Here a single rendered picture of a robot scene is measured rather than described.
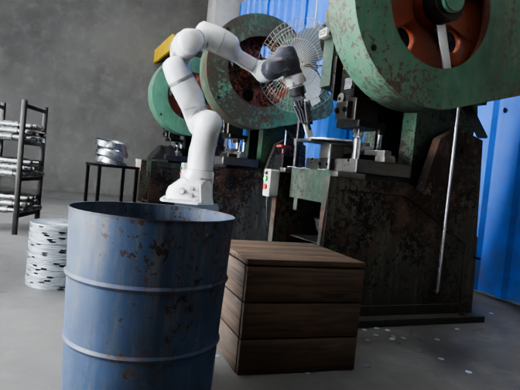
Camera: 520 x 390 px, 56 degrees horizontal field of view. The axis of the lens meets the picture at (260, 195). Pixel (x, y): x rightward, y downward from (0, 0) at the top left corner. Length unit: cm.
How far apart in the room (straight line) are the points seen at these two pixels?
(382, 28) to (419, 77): 24
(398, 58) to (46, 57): 725
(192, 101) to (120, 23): 693
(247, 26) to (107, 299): 279
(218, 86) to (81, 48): 544
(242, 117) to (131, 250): 254
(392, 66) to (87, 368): 144
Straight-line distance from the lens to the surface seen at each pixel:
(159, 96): 517
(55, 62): 871
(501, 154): 328
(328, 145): 230
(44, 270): 238
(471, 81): 223
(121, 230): 111
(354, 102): 234
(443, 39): 218
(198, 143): 203
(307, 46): 313
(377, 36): 194
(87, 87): 868
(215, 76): 353
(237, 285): 153
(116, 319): 116
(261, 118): 361
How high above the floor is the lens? 60
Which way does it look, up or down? 2 degrees down
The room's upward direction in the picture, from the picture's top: 6 degrees clockwise
